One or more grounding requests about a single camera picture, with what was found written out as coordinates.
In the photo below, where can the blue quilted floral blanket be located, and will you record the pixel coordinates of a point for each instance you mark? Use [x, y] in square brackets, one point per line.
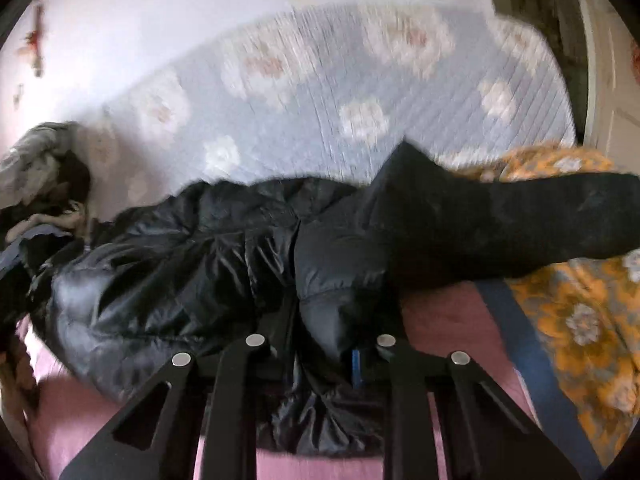
[320, 90]

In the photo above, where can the black puffer jacket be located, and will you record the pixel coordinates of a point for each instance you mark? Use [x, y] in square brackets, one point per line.
[210, 280]

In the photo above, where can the orange floral blanket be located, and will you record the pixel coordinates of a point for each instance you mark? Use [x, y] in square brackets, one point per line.
[580, 320]

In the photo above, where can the dark garment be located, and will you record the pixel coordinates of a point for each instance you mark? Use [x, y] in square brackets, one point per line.
[75, 180]

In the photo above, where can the white door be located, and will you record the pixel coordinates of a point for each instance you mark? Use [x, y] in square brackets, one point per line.
[612, 60]

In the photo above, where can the pink bed sheet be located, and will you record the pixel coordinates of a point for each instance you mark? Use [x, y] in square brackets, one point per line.
[440, 320]

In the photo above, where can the blue-grey cloth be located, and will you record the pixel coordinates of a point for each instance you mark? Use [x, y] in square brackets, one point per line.
[20, 252]

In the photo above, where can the grey patterned garment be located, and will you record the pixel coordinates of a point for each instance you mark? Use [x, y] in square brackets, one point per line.
[30, 155]

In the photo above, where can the cream cloth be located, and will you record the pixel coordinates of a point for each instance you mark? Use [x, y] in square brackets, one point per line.
[45, 220]

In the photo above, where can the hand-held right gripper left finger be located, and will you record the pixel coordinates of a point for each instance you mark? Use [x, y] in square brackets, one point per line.
[234, 390]

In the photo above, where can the navy blue bed sheet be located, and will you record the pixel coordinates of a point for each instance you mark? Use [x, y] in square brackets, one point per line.
[527, 355]

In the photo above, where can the red wall decoration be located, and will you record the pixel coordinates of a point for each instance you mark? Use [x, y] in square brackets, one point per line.
[35, 42]

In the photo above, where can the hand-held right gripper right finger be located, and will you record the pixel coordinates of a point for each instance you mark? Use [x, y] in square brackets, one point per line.
[356, 367]

